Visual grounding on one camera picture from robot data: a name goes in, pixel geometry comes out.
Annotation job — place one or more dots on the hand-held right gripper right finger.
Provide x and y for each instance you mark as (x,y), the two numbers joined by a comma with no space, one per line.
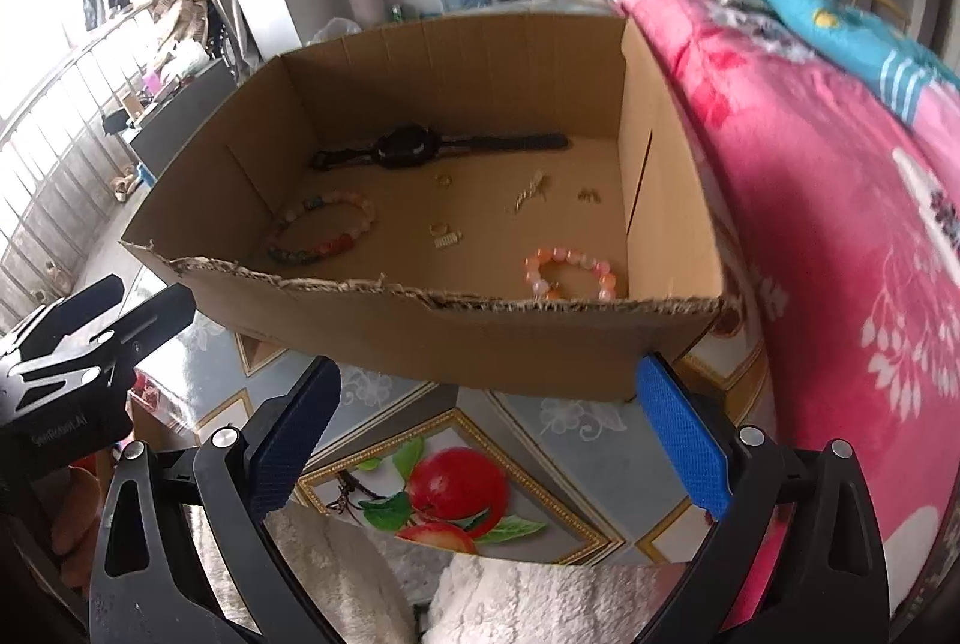
(682,441)

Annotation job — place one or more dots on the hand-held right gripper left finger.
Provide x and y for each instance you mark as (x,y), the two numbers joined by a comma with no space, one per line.
(292,441)

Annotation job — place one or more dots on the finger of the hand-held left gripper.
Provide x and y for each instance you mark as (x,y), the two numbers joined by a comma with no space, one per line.
(90,299)
(157,314)

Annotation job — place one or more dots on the brown cardboard box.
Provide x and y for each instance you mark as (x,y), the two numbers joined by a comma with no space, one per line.
(450,337)

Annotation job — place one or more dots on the small gold clasp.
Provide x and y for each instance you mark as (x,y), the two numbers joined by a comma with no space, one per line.
(448,241)

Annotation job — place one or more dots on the black wristwatch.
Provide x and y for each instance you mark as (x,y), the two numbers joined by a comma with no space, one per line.
(409,148)

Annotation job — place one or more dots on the person's left hand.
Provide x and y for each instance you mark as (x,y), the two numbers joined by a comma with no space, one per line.
(75,509)

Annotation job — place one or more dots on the pair of beige shoes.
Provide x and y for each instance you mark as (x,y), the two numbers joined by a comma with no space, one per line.
(131,183)

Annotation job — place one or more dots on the metal balcony railing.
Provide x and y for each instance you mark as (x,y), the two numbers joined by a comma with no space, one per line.
(45,164)

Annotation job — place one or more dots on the dark cabinet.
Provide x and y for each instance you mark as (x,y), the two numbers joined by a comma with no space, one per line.
(184,119)

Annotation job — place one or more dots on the person's white fluffy clothing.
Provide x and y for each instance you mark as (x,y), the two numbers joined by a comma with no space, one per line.
(525,599)

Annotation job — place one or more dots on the pink floral blanket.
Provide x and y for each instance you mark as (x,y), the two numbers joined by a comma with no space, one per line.
(825,239)

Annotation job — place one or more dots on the pile of woven bags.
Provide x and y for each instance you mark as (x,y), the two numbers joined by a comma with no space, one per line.
(184,7)

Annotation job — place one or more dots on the white plastic bag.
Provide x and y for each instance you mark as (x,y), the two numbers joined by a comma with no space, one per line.
(334,31)

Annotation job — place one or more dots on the blue pillow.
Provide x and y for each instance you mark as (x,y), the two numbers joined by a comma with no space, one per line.
(840,22)

